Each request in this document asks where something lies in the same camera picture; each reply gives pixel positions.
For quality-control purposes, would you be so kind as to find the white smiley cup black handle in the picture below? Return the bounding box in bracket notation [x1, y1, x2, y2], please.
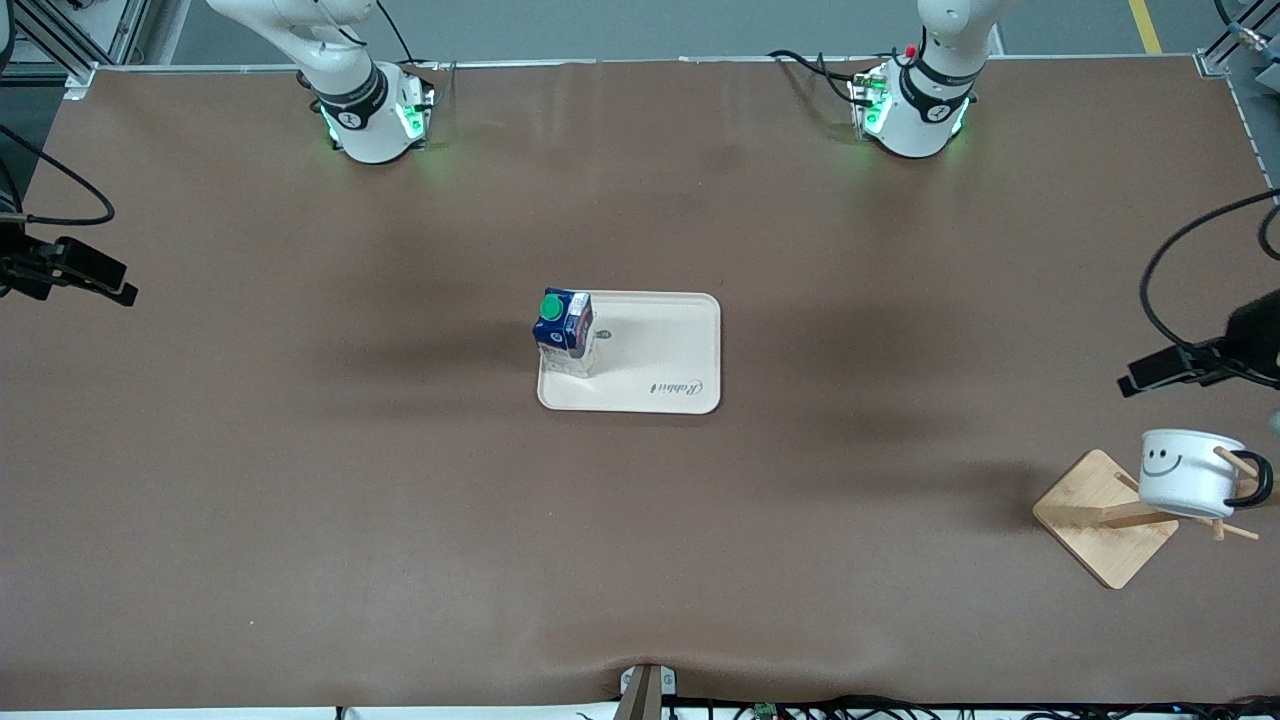
[1138, 428, 1276, 521]

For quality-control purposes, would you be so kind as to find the blue white milk carton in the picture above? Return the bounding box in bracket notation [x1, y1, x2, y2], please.
[532, 289, 598, 379]

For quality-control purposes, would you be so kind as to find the wooden cup rack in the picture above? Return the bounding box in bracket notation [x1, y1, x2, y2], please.
[1032, 448, 1263, 591]

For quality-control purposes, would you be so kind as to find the cream rectangular plastic tray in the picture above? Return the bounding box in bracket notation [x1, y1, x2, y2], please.
[537, 290, 722, 415]

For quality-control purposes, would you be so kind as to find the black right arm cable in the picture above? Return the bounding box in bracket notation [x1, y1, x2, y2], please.
[0, 125, 116, 227]

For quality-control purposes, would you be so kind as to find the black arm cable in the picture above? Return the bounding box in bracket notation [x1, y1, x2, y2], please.
[1140, 188, 1280, 353]
[0, 125, 116, 227]

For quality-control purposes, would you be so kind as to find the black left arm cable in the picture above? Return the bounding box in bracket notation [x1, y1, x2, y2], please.
[1140, 188, 1280, 353]

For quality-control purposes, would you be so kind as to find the aluminium frame profile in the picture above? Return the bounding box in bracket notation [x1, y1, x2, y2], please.
[1198, 0, 1280, 79]
[0, 0, 153, 101]

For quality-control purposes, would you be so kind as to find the black right base cable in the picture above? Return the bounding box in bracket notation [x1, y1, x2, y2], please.
[374, 0, 457, 79]

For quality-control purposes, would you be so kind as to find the black base cable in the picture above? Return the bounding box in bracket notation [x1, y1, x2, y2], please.
[374, 0, 457, 79]
[768, 50, 873, 106]

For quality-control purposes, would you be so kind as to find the black left base cable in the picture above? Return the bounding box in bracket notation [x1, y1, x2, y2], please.
[768, 50, 873, 106]

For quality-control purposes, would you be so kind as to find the metal table edge bracket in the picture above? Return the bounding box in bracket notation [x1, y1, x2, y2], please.
[618, 662, 678, 720]

